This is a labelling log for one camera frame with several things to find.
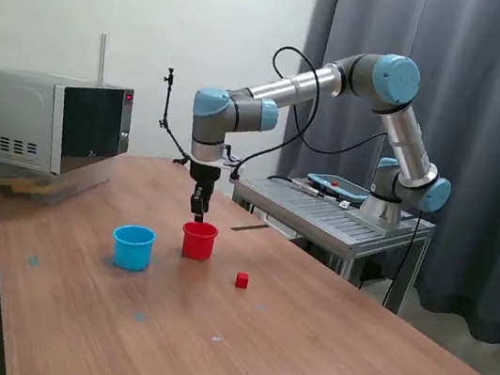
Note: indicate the red cube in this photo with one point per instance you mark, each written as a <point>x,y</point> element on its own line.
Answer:
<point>242,281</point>

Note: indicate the red plastic bin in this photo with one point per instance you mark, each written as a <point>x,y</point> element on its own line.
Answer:
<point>197,243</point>

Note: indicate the small white label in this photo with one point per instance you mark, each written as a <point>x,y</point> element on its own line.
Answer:
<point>345,205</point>

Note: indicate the blue plastic bin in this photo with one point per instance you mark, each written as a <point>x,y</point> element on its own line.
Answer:
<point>130,252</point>

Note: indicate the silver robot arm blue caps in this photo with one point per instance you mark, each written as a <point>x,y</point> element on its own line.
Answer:
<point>323,82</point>

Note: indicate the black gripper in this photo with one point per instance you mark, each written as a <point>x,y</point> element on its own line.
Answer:
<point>204,173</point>

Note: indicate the white wall pipe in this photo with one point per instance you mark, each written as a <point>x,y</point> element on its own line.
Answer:
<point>101,59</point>

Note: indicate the wooden block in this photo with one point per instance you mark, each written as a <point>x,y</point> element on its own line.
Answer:
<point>12,185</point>

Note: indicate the blue teach pendant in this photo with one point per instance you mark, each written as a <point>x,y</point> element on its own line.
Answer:
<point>340,190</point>

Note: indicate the black tape strip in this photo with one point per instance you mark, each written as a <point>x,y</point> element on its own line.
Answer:
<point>248,227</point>

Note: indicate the grey metal robot stand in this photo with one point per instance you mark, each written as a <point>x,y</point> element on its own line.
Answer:
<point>321,215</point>

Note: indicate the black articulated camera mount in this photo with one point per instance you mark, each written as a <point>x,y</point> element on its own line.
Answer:
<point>167,103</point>

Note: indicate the silver microwave oven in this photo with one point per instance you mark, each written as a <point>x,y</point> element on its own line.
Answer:
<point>18,117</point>

